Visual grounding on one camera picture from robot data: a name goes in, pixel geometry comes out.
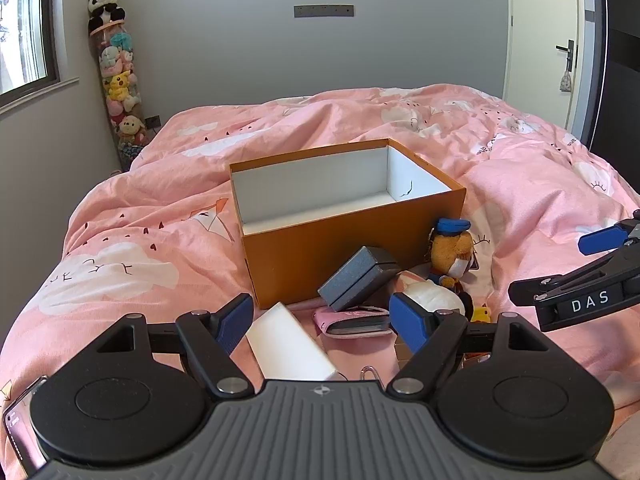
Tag black door handle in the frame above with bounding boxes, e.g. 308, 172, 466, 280
555, 39, 576, 71

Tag pink printed blanket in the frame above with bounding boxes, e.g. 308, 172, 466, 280
0, 82, 640, 480

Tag orange cardboard box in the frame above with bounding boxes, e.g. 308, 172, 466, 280
229, 137, 467, 310

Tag window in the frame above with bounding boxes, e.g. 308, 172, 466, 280
0, 0, 81, 116

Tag dark wardrobe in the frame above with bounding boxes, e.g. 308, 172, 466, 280
592, 0, 640, 156

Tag dark green book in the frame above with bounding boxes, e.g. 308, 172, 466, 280
392, 335, 416, 361

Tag white plush toy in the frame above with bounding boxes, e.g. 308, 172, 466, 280
395, 270, 473, 318

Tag white door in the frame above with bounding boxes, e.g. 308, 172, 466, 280
505, 0, 583, 133

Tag white long box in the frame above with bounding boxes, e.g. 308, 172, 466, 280
245, 301, 346, 382

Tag clear tube of plush toys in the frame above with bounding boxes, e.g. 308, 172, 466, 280
89, 20, 148, 171

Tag grey wall plate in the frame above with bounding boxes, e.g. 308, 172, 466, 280
294, 4, 355, 19

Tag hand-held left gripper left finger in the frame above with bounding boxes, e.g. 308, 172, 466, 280
90, 293, 256, 399

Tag pink zip pouch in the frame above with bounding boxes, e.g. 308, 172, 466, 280
312, 305, 396, 341

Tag brown bear plush blue hat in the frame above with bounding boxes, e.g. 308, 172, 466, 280
425, 217, 476, 291

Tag dark grey hinged box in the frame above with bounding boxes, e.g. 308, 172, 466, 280
317, 246, 401, 313

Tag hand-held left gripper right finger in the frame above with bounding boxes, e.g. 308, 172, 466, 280
386, 292, 551, 402

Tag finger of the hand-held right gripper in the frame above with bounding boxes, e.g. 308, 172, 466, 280
508, 242, 640, 307
577, 209, 640, 257

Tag smartphone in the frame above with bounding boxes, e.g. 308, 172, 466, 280
0, 375, 48, 476

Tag panda plush toy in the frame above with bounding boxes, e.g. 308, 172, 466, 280
87, 0, 127, 36

